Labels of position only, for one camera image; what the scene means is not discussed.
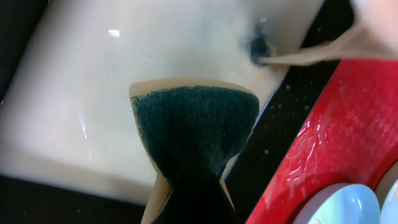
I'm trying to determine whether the green yellow sponge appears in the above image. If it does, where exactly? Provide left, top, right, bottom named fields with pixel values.
left=129, top=78, right=259, bottom=223

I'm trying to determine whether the light blue round plate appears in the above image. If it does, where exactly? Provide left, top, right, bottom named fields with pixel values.
left=294, top=183, right=381, bottom=224

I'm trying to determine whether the red plastic tray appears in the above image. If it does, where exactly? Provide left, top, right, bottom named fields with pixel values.
left=248, top=60, right=397, bottom=223

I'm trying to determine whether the mint green round plate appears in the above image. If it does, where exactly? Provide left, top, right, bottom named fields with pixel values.
left=375, top=162, right=398, bottom=224

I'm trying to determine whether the black water basin tray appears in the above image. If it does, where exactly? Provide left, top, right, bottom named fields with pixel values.
left=1, top=0, right=354, bottom=223

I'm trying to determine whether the white round plate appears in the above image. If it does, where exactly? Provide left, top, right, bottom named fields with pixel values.
left=259, top=0, right=397, bottom=65

